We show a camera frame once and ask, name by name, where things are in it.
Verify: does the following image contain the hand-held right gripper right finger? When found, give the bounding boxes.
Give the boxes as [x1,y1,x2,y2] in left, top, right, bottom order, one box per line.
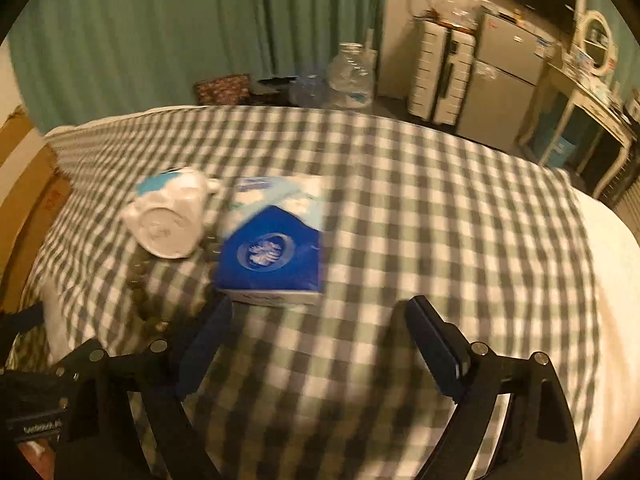
[404,296,583,480]

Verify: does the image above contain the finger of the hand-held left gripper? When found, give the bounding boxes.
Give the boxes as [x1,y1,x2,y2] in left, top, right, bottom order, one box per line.
[47,338,112,386]
[0,304,48,335]

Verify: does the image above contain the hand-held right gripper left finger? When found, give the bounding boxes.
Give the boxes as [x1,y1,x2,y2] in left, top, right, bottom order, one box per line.
[52,297,235,480]

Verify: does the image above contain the large brown cardboard box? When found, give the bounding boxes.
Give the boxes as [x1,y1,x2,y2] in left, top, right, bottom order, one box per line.
[0,105,73,313]

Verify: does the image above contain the blue tissue box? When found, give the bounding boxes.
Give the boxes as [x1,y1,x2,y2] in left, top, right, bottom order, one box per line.
[214,175,327,307]

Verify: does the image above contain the white bear figure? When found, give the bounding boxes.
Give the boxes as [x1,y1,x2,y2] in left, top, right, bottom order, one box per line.
[120,167,221,261]

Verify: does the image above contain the blue bin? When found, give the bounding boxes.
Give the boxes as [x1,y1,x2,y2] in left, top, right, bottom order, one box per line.
[530,120,576,168]

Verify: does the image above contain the patterned brown bag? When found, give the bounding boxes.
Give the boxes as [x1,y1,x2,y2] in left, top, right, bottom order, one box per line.
[194,74,252,107]

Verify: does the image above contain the dark bags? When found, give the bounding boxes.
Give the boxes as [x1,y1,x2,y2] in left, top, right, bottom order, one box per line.
[250,76,301,107]

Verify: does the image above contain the grey fridge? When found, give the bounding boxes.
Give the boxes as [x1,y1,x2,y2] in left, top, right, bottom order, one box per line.
[457,7,551,153]

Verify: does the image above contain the white suitcase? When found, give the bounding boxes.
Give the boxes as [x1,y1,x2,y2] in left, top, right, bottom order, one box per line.
[406,20,475,127]

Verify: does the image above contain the pack of water bottles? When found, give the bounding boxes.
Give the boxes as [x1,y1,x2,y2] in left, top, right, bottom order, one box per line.
[287,75,333,108]

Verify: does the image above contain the large clear water jug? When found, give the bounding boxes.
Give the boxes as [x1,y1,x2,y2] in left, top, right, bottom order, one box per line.
[325,42,377,111]

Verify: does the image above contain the white dressing table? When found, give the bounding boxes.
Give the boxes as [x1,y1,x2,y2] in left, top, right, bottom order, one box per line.
[515,55,638,201]

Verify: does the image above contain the wide green curtain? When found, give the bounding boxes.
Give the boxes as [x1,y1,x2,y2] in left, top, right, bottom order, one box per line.
[7,0,388,121]

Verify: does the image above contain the clear plastic bag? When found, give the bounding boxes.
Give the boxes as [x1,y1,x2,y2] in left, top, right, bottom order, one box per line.
[425,2,481,28]

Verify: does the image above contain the white oval vanity mirror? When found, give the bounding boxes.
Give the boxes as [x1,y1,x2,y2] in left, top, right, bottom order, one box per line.
[567,10,618,81]

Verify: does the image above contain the brown bead bracelet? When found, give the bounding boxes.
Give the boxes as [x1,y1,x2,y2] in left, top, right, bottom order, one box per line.
[127,230,221,331]

